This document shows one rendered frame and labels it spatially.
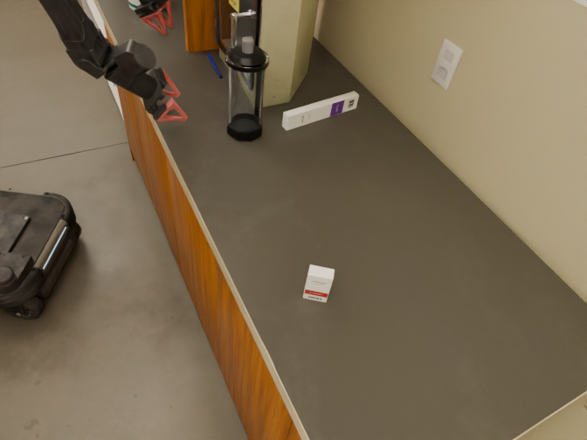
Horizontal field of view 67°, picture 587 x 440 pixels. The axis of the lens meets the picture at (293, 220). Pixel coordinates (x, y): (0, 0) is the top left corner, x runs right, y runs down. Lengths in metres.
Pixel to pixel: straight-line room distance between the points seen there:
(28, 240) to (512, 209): 1.74
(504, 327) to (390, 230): 0.32
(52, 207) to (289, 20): 1.33
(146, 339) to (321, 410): 1.23
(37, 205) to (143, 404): 0.95
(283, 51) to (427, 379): 0.91
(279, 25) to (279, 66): 0.12
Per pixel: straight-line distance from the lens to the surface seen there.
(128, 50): 1.06
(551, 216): 1.20
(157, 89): 1.15
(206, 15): 1.61
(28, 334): 2.09
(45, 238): 2.04
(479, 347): 0.98
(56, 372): 1.98
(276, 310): 0.90
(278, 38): 1.29
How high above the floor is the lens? 1.72
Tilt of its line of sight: 48 degrees down
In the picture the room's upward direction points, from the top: 10 degrees clockwise
